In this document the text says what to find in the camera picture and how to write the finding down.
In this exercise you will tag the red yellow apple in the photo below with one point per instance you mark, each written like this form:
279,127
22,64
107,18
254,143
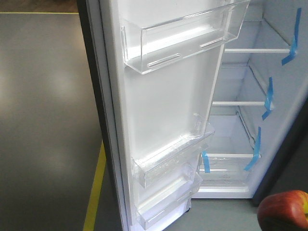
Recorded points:
290,206

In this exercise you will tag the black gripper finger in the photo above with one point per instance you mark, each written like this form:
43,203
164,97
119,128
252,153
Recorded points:
271,224

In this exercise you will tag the clear fridge crisper drawer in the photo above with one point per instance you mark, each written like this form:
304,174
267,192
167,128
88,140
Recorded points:
224,170

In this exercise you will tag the clear upper door bin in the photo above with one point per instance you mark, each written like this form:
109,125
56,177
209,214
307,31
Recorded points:
156,33

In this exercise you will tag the grey side-by-side fridge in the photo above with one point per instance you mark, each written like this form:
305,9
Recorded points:
259,105

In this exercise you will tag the clear lower door bin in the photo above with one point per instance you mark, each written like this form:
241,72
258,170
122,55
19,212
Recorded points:
165,195

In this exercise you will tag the clear middle door bin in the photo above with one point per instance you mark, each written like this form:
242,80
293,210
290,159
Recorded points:
151,167

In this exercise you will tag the clear door bin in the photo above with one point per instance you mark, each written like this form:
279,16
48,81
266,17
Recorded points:
151,167
156,33
165,195

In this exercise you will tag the fridge door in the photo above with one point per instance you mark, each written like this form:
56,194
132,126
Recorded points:
140,113

